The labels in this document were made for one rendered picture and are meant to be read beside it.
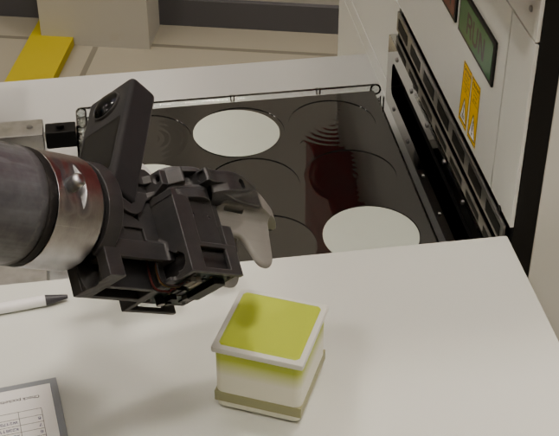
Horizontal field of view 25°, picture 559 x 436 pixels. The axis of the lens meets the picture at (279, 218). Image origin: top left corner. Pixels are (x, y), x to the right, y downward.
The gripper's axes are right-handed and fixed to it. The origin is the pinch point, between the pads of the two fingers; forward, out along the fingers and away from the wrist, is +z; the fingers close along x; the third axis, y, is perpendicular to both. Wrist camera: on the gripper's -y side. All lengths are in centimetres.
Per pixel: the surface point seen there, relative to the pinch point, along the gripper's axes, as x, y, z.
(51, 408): -20.4, 8.1, -6.1
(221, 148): -24.1, -23.8, 31.3
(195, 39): -127, -135, 176
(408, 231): -6.9, -5.7, 35.2
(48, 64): -150, -132, 142
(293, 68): -28, -43, 59
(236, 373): -6.8, 10.2, 0.9
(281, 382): -4.1, 12.1, 2.4
